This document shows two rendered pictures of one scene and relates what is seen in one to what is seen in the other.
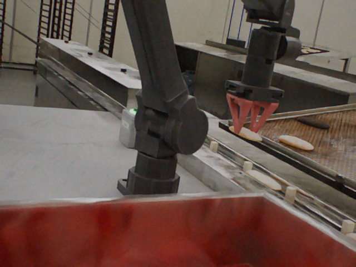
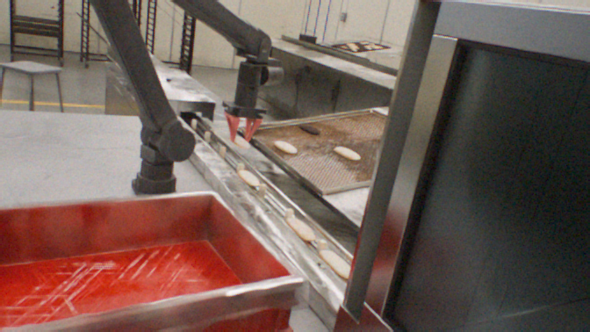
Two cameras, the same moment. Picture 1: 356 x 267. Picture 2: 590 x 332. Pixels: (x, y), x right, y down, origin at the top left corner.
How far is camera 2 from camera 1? 0.33 m
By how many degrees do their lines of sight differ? 7
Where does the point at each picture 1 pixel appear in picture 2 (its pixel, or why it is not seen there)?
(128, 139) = not seen: hidden behind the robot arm
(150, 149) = (150, 159)
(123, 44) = (207, 37)
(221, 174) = (213, 175)
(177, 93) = (166, 118)
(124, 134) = not seen: hidden behind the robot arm
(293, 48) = (276, 75)
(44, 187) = (71, 186)
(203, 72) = not seen: hidden behind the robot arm
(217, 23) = (296, 16)
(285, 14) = (261, 52)
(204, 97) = (277, 90)
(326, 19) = (392, 16)
